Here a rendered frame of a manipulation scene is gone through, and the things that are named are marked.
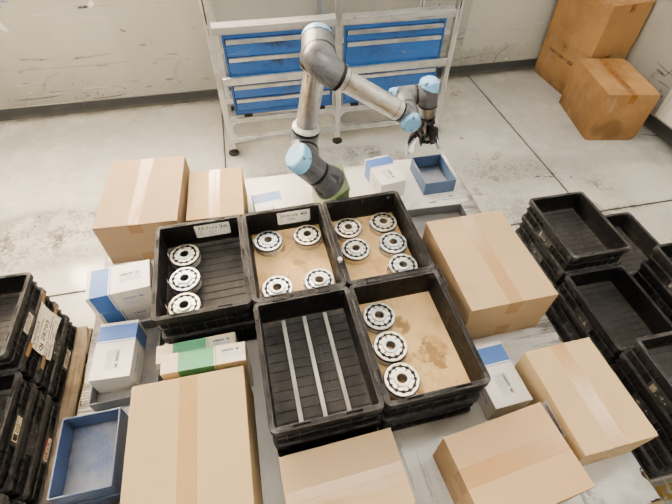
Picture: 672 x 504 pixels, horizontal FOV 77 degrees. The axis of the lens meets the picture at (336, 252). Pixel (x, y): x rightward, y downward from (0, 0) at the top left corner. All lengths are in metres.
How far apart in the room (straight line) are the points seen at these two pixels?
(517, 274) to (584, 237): 0.93
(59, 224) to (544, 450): 3.00
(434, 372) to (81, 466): 1.00
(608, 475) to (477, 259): 0.72
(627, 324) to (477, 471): 1.28
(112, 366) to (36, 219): 2.10
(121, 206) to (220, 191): 0.37
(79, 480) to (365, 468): 0.75
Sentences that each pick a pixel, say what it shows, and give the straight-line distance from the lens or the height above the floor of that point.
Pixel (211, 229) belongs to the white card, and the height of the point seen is 0.89.
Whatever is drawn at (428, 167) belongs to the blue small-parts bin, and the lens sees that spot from 2.18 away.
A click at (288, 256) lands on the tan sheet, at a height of 0.83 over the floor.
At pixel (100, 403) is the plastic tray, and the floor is 0.75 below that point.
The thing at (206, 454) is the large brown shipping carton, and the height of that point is 0.90.
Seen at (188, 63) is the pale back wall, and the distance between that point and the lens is 4.11.
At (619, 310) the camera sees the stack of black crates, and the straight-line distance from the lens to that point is 2.35.
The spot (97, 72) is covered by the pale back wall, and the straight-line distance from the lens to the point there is 4.26.
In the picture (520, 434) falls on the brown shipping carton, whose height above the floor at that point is 0.86.
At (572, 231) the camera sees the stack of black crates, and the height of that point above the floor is 0.49.
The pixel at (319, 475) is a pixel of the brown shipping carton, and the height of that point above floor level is 0.86.
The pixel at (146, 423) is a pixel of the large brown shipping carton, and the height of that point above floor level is 0.90.
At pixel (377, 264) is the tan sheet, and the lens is 1.53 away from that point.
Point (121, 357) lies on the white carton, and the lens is 1.51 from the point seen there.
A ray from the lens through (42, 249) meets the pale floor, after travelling 3.23.
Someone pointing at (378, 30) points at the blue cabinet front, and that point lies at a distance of 3.22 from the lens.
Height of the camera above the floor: 2.01
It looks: 49 degrees down
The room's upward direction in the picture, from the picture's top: 1 degrees clockwise
